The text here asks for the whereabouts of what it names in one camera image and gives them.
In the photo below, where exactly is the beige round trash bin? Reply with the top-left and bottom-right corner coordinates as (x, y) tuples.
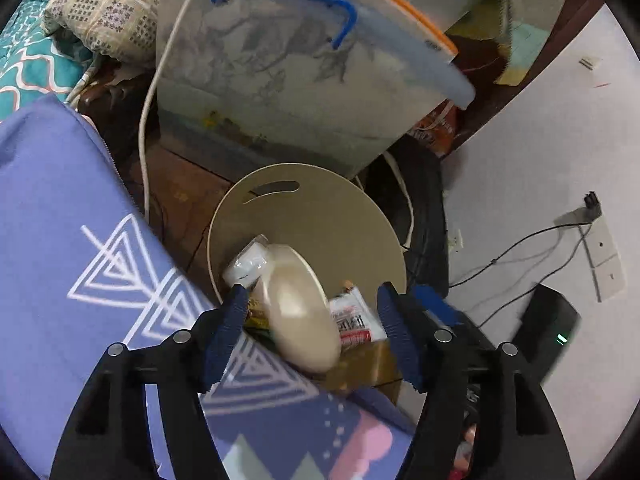
(206, 162), (407, 376)

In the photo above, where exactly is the black cable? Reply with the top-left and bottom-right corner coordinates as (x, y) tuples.
(447, 222), (596, 291)
(470, 240), (588, 326)

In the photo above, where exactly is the teal patterned blanket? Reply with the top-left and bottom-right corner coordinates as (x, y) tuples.
(0, 0), (96, 121)

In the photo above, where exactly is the patchwork cloth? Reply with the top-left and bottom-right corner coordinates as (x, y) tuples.
(450, 0), (576, 86)

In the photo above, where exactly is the beige paper bowl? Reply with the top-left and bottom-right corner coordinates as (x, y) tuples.
(263, 244), (342, 374)

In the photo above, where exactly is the orange printed bag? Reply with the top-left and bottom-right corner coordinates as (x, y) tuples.
(407, 100), (461, 158)

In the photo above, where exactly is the cream patterned pillow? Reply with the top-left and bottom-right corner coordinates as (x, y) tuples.
(42, 0), (163, 66)

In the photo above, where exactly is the black bag with white straps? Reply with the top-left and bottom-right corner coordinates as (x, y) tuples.
(370, 135), (451, 301)

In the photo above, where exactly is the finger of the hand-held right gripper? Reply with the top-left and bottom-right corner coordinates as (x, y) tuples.
(411, 284), (496, 351)

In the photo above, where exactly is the orange rimmed white lid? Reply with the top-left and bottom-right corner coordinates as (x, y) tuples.
(320, 0), (460, 57)

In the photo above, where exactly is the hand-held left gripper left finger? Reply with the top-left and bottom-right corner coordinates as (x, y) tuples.
(49, 284), (251, 480)

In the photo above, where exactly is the white cable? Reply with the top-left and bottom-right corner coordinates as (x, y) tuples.
(138, 0), (226, 221)

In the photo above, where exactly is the red white snack packet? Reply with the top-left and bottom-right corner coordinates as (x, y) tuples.
(327, 282), (388, 353)

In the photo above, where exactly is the clear storage box blue handle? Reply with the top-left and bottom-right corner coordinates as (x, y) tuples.
(147, 0), (476, 168)

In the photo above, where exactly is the white plastic wrapper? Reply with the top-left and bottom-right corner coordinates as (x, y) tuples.
(221, 234), (273, 291)

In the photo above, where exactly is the white wall socket plate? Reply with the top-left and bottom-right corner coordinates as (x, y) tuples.
(580, 205), (626, 303)

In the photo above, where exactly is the black router box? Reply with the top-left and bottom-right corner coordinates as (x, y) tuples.
(510, 284), (582, 386)

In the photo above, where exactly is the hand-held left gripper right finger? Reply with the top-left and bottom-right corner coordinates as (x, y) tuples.
(376, 282), (576, 480)

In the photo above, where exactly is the dark wooden wardrobe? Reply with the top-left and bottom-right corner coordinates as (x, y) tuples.
(440, 0), (608, 161)

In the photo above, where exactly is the purple printed table cloth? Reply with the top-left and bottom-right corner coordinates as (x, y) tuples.
(0, 94), (416, 480)

